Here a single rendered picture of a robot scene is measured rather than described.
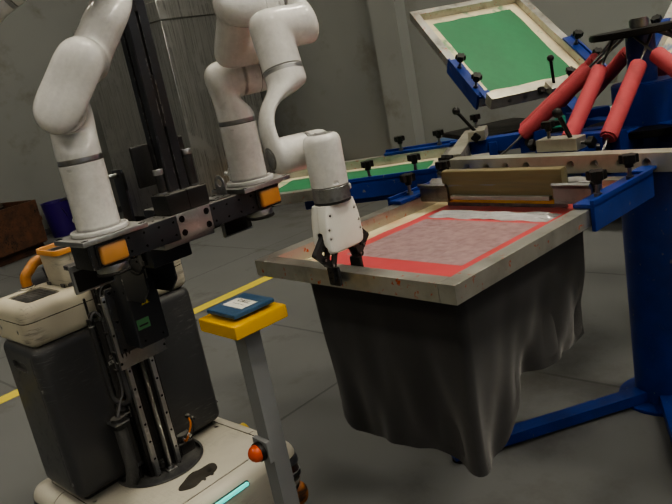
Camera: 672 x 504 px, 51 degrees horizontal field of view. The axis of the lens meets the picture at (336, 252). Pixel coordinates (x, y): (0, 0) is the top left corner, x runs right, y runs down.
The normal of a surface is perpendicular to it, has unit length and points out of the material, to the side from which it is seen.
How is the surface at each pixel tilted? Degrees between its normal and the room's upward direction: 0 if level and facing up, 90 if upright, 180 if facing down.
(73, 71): 90
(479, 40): 32
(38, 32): 90
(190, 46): 90
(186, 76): 90
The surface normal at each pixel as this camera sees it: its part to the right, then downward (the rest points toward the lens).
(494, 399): 0.75, 0.18
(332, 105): -0.67, 0.31
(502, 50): -0.04, -0.69
